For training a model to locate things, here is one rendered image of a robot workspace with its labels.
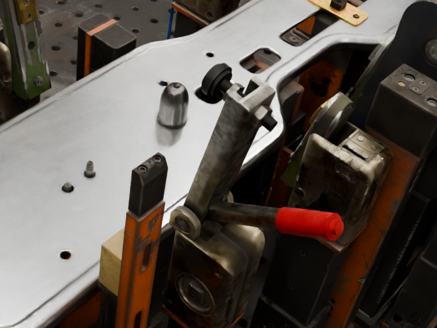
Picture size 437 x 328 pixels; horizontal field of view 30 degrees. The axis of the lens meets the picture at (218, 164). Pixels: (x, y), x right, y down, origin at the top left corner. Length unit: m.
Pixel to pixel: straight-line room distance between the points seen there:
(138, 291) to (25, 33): 0.35
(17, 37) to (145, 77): 0.16
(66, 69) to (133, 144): 0.58
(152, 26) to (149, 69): 0.59
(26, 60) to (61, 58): 0.54
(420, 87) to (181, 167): 0.26
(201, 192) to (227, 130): 0.08
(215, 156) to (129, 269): 0.11
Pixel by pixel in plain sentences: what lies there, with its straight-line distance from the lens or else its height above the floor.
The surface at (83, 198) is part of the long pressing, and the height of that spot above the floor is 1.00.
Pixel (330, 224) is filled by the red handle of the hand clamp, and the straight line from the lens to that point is 0.64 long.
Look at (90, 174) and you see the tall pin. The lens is 0.83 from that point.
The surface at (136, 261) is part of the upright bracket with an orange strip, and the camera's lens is 0.63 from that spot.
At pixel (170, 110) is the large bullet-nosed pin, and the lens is 0.88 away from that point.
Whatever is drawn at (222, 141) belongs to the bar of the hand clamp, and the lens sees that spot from 0.64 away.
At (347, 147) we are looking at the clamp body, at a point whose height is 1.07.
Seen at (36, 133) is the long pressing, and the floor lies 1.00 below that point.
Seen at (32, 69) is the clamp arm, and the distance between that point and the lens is 0.93.
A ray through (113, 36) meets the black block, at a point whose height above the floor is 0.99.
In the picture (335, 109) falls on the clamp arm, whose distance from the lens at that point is 0.80.
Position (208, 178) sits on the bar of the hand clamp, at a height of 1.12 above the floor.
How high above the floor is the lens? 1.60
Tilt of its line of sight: 44 degrees down
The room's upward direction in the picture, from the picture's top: 12 degrees clockwise
